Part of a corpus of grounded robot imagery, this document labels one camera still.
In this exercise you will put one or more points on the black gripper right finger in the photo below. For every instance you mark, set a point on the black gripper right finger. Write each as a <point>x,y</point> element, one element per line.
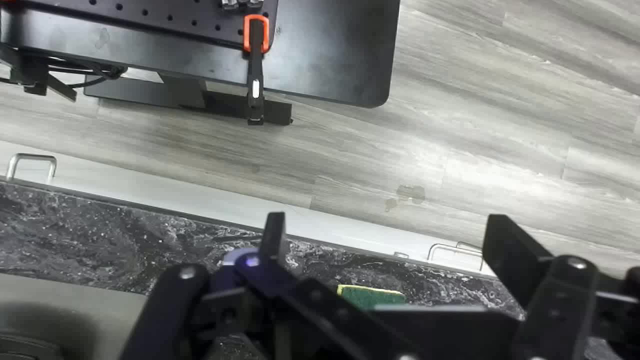
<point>515,257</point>

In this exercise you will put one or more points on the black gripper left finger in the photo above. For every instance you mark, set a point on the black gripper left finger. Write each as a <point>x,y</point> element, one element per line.
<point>274,243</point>

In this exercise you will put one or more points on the green yellow sponge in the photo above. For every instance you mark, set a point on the green yellow sponge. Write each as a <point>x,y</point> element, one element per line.
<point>367,296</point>

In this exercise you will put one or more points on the orange black bar clamp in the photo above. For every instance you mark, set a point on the orange black bar clamp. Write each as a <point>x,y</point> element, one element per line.
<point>255,45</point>

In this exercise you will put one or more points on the white lower kitchen cabinets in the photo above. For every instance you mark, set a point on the white lower kitchen cabinets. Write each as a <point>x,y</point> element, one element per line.
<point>70,172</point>

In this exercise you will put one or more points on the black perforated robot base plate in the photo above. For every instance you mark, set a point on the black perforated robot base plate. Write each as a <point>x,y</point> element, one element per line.
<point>189,53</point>

